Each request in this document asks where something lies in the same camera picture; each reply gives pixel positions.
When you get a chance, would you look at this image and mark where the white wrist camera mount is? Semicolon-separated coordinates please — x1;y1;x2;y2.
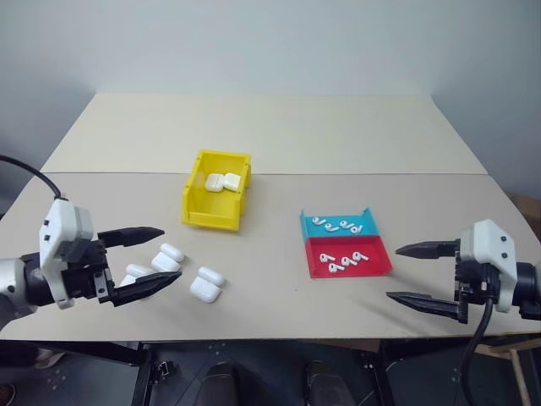
38;198;94;310
459;218;519;315

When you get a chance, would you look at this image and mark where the blue plastic tray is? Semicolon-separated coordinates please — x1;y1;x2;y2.
298;206;382;245

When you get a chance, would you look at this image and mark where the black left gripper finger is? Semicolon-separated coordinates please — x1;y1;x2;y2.
110;271;183;308
97;227;166;249

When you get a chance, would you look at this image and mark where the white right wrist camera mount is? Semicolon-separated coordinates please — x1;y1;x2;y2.
459;218;519;315

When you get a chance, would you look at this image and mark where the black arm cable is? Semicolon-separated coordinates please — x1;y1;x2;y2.
460;298;499;406
0;154;69;200

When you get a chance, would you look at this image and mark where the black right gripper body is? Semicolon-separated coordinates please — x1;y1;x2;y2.
451;257;503;306

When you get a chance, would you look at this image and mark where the red plastic tray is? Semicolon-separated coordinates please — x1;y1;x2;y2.
304;235;395;281

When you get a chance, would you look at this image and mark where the black metal table frame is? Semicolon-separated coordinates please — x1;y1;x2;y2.
0;337;481;406

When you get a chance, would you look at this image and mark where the dark rounded shape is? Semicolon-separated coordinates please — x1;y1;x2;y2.
303;359;355;406
201;362;238;406

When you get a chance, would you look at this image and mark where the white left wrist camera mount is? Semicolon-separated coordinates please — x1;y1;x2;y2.
38;198;94;310

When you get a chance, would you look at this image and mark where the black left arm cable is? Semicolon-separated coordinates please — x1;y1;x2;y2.
0;154;69;200

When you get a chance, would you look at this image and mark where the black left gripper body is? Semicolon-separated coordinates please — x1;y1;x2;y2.
57;237;117;305

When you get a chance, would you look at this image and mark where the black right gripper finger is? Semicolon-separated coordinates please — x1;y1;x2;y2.
395;239;462;261
385;291;467;325

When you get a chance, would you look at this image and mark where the yellow plastic bin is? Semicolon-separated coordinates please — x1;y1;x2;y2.
181;148;254;233

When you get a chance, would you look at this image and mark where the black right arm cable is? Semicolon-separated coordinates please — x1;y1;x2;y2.
460;298;499;406

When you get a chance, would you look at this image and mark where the light wooden frame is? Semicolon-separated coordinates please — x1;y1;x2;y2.
472;335;541;406

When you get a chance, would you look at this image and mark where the open white charging case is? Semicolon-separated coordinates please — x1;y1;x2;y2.
119;263;156;289
150;243;186;273
189;266;227;305

